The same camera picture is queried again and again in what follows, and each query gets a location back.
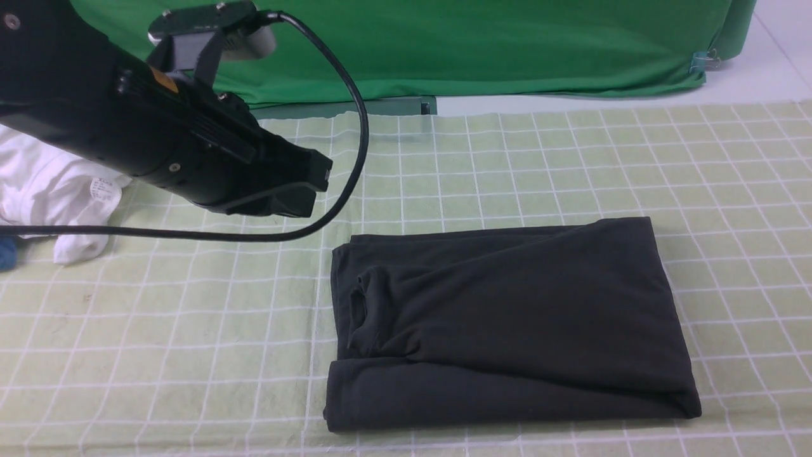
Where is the metal binder clip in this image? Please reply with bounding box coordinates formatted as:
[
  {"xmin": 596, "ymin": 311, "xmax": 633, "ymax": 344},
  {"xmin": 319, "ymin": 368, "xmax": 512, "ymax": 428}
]
[{"xmin": 688, "ymin": 48, "xmax": 722, "ymax": 74}]

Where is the dark gray long-sleeve top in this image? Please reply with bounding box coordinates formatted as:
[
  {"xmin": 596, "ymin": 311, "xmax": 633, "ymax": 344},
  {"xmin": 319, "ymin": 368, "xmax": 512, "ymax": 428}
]
[{"xmin": 323, "ymin": 216, "xmax": 702, "ymax": 433}]

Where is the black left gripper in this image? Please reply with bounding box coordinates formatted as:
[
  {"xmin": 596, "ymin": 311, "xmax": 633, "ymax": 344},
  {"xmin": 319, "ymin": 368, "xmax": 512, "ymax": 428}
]
[{"xmin": 95, "ymin": 54, "xmax": 333, "ymax": 219}]

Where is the green grid-pattern table mat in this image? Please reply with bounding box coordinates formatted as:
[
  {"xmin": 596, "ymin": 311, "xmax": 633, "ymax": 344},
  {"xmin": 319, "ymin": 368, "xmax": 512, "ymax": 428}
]
[{"xmin": 1, "ymin": 101, "xmax": 811, "ymax": 456}]

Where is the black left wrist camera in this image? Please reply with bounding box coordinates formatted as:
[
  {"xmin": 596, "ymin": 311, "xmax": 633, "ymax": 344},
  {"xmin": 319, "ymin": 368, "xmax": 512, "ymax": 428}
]
[{"xmin": 146, "ymin": 1, "xmax": 277, "ymax": 86}]

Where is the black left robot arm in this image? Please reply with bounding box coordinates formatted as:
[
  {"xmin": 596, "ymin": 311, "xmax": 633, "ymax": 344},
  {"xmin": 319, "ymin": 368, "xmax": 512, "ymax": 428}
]
[{"xmin": 1, "ymin": 1, "xmax": 332, "ymax": 218}]

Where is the blue cloth at left edge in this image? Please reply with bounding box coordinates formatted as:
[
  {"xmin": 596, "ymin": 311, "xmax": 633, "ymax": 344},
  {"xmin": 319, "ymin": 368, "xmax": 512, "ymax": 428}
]
[{"xmin": 0, "ymin": 237, "xmax": 18, "ymax": 272}]

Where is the black camera cable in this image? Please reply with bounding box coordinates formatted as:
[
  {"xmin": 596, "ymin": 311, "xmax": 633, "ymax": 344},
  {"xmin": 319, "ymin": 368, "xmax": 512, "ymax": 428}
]
[{"xmin": 0, "ymin": 11, "xmax": 370, "ymax": 243}]

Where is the green backdrop cloth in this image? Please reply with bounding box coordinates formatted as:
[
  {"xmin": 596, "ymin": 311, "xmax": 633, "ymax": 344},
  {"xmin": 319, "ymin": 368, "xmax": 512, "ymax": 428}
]
[{"xmin": 70, "ymin": 1, "xmax": 757, "ymax": 108}]

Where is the white crumpled garment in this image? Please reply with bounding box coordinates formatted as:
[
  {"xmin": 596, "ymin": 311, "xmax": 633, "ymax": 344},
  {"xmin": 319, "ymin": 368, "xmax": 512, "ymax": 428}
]
[{"xmin": 1, "ymin": 126, "xmax": 133, "ymax": 226}]

